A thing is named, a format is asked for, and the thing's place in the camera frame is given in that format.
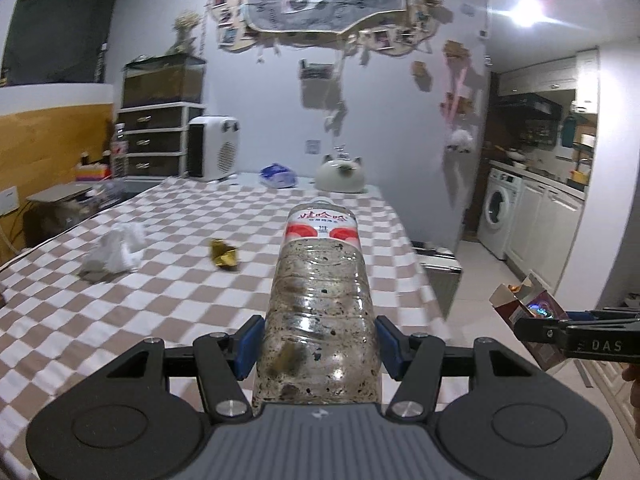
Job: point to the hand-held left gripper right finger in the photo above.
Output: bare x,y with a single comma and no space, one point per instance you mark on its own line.
389,347

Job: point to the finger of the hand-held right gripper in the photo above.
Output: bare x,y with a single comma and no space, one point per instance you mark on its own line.
600,344
605,315

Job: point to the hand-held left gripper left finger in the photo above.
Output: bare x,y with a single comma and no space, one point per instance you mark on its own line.
249,347

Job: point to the clear plastic bottle red label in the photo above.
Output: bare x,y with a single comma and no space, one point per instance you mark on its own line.
320,320

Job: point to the brown cigarette box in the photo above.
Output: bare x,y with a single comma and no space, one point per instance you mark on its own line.
510,300

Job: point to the person's right hand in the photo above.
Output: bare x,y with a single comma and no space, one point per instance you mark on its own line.
634,377

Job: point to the cream drawer cabinet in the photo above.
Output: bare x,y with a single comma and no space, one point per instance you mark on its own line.
610,410

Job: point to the cream ribbed suitcase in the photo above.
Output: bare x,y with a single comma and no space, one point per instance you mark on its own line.
440,280

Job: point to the brown white checkered tablecloth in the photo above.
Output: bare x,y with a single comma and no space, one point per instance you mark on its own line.
175,305

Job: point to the crumpled gold wrapper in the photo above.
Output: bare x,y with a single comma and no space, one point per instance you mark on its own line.
223,254

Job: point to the white kitchen base cabinet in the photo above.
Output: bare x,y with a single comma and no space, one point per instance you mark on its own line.
545,230

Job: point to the white washing machine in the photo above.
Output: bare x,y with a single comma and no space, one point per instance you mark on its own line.
497,212

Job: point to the crumpled white tissue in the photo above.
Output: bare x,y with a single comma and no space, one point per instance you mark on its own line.
115,252

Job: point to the blue tissue packet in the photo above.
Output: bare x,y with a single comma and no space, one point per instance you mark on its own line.
276,176

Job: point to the white cat-shaped kettle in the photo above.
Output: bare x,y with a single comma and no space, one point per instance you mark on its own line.
340,177

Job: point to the teal bottle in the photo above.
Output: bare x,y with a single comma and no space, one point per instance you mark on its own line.
568,132

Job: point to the white space heater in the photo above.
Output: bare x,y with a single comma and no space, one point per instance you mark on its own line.
214,147

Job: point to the white hanging plush toy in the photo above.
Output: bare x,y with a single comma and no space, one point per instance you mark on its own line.
461,141

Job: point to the white dark drawer unit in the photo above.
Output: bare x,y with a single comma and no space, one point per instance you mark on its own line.
155,140

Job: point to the colourful striped box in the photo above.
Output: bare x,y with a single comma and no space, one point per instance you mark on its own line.
92,170

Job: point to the grey laptop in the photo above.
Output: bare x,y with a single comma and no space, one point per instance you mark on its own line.
60,192

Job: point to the white upper kitchen cabinet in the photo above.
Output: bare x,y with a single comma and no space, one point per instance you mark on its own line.
537,77

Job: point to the glass terrarium tank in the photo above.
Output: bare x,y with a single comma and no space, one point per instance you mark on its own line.
165,82

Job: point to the round ceiling light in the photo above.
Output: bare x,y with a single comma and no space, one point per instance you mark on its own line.
528,12

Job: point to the dried flower vase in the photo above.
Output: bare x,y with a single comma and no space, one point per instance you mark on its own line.
184,32

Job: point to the dark curtain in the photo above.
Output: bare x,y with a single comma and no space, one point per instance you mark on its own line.
60,20

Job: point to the black kitchen wall rack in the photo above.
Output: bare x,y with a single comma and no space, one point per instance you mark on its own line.
530,120

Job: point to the white wall socket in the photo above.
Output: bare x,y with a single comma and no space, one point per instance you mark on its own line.
312,146

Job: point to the pink wall ribbon decoration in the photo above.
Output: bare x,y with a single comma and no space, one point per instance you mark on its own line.
456,85

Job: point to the hanging wall organiser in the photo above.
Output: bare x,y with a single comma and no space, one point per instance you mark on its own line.
320,85

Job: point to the wall photo board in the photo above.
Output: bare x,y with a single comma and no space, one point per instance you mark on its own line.
325,5

